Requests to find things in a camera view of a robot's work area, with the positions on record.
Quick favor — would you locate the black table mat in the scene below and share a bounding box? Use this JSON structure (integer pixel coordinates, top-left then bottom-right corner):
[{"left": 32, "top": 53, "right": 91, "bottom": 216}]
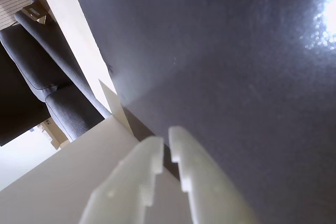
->
[{"left": 75, "top": 0, "right": 336, "bottom": 224}]

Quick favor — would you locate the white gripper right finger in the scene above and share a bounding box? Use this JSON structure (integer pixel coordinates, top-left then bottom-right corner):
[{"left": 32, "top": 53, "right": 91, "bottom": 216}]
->
[{"left": 167, "top": 126, "right": 259, "bottom": 224}]

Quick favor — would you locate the grey fabric sofa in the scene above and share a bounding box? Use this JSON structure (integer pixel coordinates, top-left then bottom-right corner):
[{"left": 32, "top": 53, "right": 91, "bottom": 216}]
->
[{"left": 0, "top": 0, "right": 112, "bottom": 142}]

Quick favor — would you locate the brown cardboard box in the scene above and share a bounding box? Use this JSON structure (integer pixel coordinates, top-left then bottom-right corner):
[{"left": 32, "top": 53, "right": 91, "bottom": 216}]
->
[{"left": 21, "top": 0, "right": 52, "bottom": 24}]

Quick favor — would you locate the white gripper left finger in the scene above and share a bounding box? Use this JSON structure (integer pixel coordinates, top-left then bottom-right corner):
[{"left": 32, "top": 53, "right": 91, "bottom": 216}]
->
[{"left": 78, "top": 136, "right": 165, "bottom": 224}]

